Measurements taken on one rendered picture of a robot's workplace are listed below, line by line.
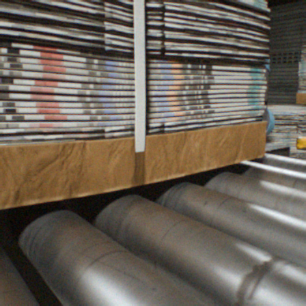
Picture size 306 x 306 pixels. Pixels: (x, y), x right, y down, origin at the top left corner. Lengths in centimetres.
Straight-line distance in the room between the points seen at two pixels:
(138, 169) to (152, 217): 5
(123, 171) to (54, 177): 6
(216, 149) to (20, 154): 20
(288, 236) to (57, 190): 17
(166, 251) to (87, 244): 5
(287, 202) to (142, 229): 14
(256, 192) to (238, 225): 8
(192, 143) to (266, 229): 11
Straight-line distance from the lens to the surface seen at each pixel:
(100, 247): 20
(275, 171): 40
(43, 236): 24
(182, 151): 31
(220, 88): 35
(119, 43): 27
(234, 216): 26
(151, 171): 29
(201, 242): 21
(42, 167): 24
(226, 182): 35
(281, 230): 25
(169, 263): 22
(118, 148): 26
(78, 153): 25
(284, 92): 884
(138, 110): 27
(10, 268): 20
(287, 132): 96
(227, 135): 35
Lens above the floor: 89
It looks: 11 degrees down
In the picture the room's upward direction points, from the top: straight up
